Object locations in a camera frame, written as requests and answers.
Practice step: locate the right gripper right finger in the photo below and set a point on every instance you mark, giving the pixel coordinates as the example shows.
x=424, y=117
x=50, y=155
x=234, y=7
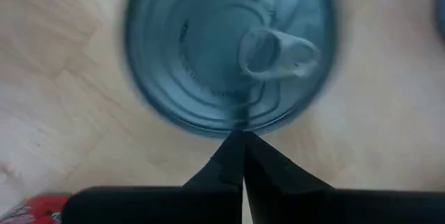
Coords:
x=295, y=203

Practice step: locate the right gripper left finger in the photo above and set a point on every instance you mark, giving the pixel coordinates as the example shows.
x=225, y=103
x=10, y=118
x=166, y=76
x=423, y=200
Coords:
x=208, y=199

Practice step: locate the blue yellowfin tuna can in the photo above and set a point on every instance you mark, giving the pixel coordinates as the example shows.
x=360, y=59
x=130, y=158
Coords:
x=208, y=43

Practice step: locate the red label seafood can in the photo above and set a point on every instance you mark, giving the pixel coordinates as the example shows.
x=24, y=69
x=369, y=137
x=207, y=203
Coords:
x=34, y=208

